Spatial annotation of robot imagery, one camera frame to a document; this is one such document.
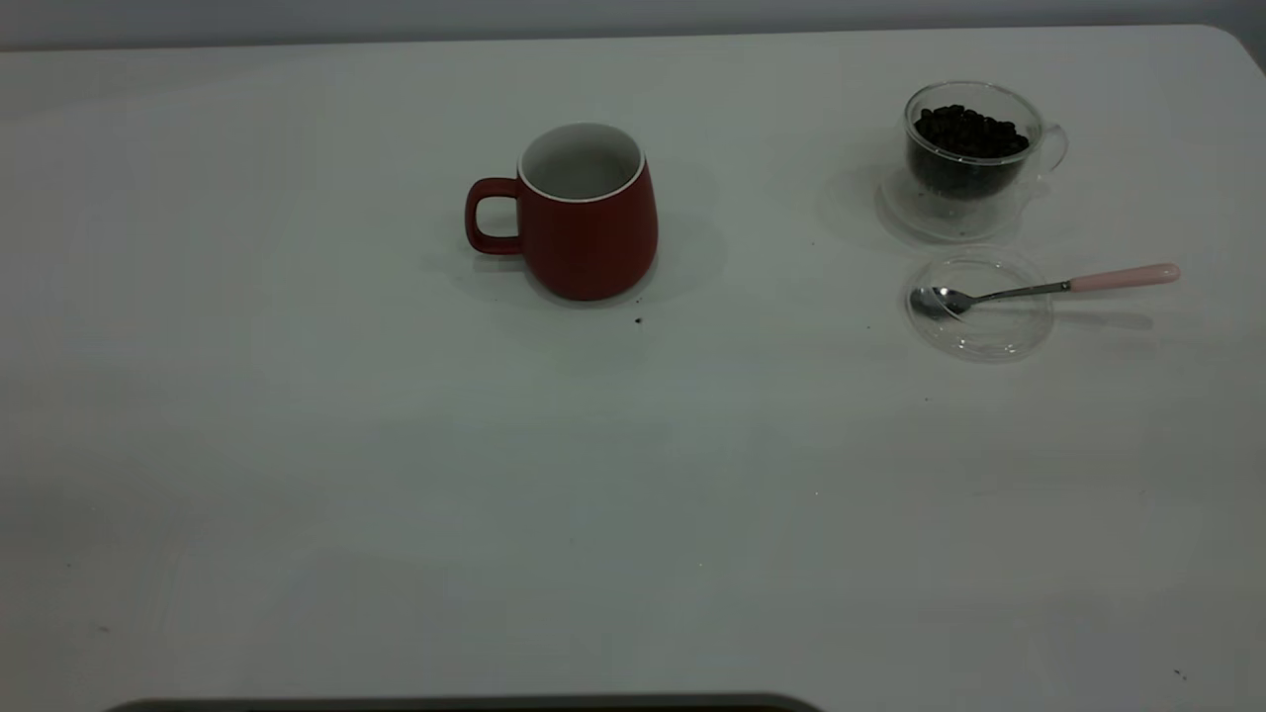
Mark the red ceramic mug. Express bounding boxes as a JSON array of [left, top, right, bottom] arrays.
[[465, 122, 660, 303]]

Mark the pink-handled metal spoon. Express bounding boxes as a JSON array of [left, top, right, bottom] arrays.
[[910, 263, 1181, 319]]

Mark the clear glass lid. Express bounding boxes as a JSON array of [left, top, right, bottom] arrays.
[[905, 247, 1055, 363]]

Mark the double-walled glass cup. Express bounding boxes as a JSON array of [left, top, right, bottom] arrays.
[[876, 81, 1071, 244]]

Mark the coffee beans pile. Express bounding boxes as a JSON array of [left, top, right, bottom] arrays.
[[910, 103, 1031, 199]]

